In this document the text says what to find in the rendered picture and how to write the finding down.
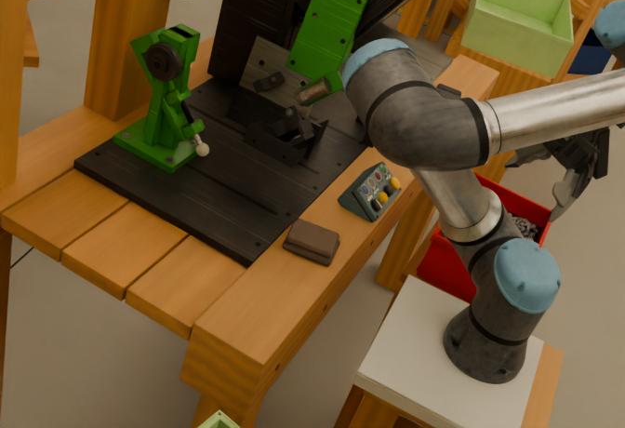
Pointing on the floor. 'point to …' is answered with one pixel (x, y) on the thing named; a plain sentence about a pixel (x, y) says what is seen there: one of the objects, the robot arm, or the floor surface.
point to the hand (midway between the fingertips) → (527, 195)
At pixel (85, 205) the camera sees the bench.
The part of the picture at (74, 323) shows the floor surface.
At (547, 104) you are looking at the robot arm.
